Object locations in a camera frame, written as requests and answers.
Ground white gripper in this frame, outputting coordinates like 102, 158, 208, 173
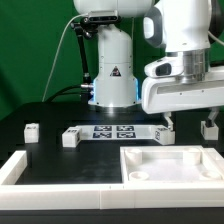
142, 73, 224, 131

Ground white square tabletop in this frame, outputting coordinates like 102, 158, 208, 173
120, 146, 224, 183

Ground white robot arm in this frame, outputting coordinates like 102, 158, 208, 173
73, 0, 224, 114

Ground white marker sheet with tags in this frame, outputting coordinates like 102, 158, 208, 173
74, 124, 158, 141

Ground white U-shaped obstacle fence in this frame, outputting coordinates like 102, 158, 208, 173
0, 151, 224, 210

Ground black cables at base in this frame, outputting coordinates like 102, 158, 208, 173
46, 84, 84, 103

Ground grey depth camera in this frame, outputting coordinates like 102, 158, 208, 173
84, 10, 120, 24

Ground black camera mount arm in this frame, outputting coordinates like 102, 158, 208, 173
71, 21, 93, 102

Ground grey cable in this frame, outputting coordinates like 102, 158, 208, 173
41, 13, 90, 103

